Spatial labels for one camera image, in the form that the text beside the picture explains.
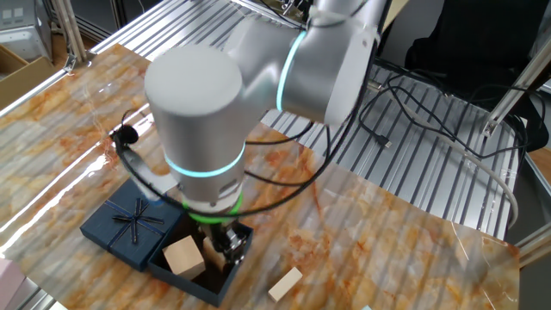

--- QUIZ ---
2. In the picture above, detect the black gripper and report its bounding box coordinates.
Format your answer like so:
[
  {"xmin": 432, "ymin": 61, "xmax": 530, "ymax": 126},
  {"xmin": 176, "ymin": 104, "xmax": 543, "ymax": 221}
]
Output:
[{"xmin": 201, "ymin": 217, "xmax": 251, "ymax": 267}]

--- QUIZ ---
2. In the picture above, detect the light wooden cube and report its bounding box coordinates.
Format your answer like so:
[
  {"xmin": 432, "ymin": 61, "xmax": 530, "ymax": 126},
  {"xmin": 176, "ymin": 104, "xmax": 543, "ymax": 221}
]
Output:
[
  {"xmin": 162, "ymin": 235, "xmax": 207, "ymax": 281},
  {"xmin": 201, "ymin": 235, "xmax": 236, "ymax": 273}
]

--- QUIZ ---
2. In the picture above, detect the long wooden block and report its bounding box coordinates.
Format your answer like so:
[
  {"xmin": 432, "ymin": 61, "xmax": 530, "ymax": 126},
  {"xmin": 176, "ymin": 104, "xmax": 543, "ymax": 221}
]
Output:
[{"xmin": 267, "ymin": 265, "xmax": 304, "ymax": 302}]

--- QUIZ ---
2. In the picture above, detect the navy gift box base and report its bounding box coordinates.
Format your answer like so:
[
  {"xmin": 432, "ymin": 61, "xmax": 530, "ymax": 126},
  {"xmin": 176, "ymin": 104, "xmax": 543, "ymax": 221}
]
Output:
[{"xmin": 147, "ymin": 214, "xmax": 255, "ymax": 307}]

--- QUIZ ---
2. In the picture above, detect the navy ribboned gift box lid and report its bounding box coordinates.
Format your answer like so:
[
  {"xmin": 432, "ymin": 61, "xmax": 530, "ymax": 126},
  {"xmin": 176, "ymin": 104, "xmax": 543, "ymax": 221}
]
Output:
[{"xmin": 79, "ymin": 178, "xmax": 186, "ymax": 273}]

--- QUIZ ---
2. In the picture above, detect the pink gift box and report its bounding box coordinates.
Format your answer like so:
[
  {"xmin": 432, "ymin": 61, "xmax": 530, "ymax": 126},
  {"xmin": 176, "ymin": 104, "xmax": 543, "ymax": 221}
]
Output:
[{"xmin": 0, "ymin": 257, "xmax": 27, "ymax": 310}]

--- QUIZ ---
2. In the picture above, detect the brown cardboard box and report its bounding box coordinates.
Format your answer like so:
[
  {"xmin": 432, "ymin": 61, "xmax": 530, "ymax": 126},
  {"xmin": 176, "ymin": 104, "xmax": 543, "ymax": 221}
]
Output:
[{"xmin": 0, "ymin": 45, "xmax": 57, "ymax": 111}]

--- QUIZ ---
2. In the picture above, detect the orange marble pattern mat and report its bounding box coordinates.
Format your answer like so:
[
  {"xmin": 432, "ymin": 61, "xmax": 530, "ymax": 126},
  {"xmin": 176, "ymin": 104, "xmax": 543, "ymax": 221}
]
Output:
[{"xmin": 0, "ymin": 42, "xmax": 522, "ymax": 310}]

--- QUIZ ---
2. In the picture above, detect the beige wooden board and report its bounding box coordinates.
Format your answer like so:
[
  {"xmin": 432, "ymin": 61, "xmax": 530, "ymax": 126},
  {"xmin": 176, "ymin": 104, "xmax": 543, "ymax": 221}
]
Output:
[{"xmin": 381, "ymin": 0, "xmax": 410, "ymax": 34}]

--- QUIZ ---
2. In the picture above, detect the grey metal cabinet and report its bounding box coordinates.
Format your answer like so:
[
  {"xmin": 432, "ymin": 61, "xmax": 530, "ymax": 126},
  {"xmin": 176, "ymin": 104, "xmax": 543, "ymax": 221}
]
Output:
[{"xmin": 0, "ymin": 0, "xmax": 53, "ymax": 61}]

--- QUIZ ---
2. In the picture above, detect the black chair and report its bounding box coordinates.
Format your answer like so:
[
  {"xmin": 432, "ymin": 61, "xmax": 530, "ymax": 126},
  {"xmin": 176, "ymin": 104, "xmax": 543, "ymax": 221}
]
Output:
[{"xmin": 404, "ymin": 0, "xmax": 551, "ymax": 152}]

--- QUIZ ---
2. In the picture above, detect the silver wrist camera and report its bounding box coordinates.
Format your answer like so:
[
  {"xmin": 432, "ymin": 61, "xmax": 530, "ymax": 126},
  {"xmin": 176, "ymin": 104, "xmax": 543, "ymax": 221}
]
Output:
[{"xmin": 114, "ymin": 137, "xmax": 180, "ymax": 203}]

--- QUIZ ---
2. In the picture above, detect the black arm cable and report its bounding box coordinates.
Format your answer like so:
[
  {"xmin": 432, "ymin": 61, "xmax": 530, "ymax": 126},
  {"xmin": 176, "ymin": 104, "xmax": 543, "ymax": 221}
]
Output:
[{"xmin": 109, "ymin": 111, "xmax": 375, "ymax": 219}]

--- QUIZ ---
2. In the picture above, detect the black USB cable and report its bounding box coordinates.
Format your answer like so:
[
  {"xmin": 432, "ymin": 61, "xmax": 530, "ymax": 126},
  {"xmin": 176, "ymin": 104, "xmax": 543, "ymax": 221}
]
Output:
[{"xmin": 357, "ymin": 72, "xmax": 431, "ymax": 150}]

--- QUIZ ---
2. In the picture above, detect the thin black table cable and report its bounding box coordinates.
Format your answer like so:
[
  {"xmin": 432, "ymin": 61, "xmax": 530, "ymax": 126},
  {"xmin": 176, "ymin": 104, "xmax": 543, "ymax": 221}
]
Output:
[{"xmin": 387, "ymin": 84, "xmax": 531, "ymax": 160}]

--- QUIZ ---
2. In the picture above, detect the aluminium frame strut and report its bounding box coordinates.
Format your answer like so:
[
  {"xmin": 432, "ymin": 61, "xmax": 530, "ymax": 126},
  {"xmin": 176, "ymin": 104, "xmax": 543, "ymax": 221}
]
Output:
[{"xmin": 51, "ymin": 0, "xmax": 87, "ymax": 64}]

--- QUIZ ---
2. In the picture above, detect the grey cable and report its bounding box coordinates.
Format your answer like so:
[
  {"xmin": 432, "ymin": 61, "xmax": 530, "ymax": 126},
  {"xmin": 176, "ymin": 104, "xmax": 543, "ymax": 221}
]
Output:
[{"xmin": 365, "ymin": 79, "xmax": 521, "ymax": 229}]

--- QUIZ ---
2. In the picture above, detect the aluminium frame rail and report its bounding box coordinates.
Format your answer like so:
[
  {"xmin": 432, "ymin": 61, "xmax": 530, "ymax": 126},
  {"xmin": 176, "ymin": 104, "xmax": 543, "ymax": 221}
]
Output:
[{"xmin": 514, "ymin": 223, "xmax": 551, "ymax": 268}]

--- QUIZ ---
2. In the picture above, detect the aluminium frame post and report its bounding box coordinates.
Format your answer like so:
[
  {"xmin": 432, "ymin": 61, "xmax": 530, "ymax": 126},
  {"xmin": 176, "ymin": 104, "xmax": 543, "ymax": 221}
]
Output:
[{"xmin": 481, "ymin": 38, "xmax": 551, "ymax": 138}]

